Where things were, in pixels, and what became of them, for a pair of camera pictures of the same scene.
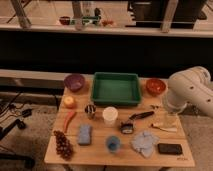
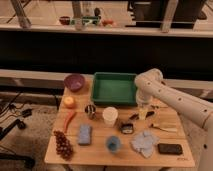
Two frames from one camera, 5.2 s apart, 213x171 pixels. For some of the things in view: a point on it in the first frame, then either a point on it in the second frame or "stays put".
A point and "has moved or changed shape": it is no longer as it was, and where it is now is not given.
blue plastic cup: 113,144 stays put
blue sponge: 84,136 stays put
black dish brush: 127,126 has moved or changed shape
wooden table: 143,135 stays put
